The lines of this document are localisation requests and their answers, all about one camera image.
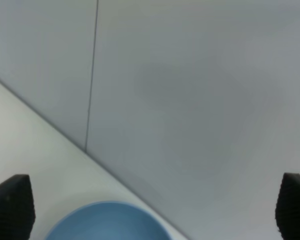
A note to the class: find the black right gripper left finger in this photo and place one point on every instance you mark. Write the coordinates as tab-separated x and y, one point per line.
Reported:
17	209

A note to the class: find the blue plastic bowl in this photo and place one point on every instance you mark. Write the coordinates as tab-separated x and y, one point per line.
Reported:
109	220

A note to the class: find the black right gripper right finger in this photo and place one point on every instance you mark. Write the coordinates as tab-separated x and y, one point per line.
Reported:
287	211

